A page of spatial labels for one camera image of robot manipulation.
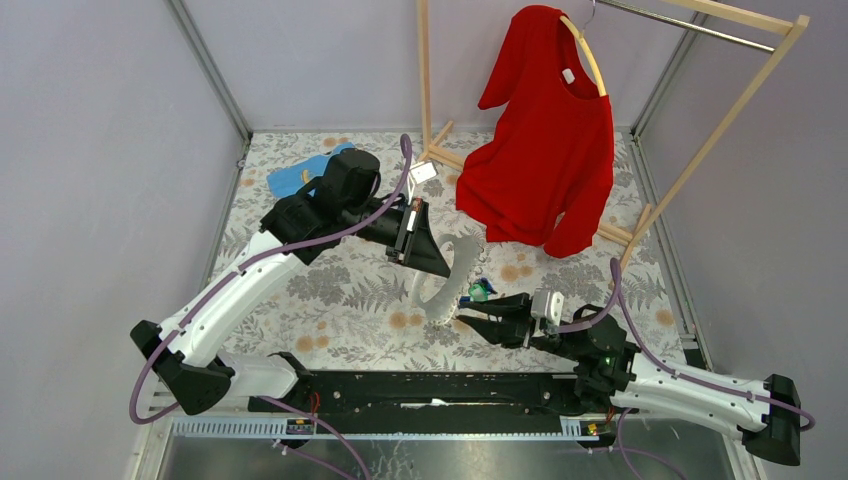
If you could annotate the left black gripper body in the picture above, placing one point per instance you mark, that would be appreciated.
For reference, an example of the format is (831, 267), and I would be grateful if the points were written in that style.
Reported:
(409, 230)

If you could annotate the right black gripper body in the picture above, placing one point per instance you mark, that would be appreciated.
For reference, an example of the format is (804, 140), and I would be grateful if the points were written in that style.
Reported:
(522, 325)

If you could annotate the blue key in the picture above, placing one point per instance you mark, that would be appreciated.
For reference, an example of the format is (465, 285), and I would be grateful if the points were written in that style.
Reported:
(481, 290)

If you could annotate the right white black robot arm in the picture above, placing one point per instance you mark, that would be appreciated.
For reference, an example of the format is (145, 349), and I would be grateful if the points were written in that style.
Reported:
(613, 373)

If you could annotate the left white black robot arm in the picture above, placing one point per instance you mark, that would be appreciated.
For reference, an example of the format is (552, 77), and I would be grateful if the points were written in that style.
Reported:
(185, 350)

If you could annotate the floral patterned table mat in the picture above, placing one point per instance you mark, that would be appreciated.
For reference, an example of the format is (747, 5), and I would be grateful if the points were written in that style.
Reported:
(352, 309)

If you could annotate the red long sleeve shirt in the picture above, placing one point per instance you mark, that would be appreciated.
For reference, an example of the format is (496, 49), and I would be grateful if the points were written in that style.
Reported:
(545, 177)

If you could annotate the blue child t-shirt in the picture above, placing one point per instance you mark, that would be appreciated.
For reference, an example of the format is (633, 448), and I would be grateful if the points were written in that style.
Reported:
(287, 181)

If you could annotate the wooden clothes hanger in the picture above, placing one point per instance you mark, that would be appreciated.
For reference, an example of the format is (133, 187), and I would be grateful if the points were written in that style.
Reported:
(578, 34)

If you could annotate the wooden clothes rack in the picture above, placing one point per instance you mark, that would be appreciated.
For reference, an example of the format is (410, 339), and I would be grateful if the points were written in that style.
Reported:
(789, 32)

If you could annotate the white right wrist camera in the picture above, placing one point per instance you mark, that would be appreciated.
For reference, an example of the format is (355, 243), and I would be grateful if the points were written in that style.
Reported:
(546, 311)

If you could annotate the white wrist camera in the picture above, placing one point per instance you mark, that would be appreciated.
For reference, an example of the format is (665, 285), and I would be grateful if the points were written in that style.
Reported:
(418, 174)
(546, 311)

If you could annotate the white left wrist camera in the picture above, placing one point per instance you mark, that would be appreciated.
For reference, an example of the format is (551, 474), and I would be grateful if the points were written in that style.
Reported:
(418, 174)

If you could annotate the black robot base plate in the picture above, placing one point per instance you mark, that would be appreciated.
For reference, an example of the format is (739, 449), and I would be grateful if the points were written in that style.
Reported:
(509, 404)

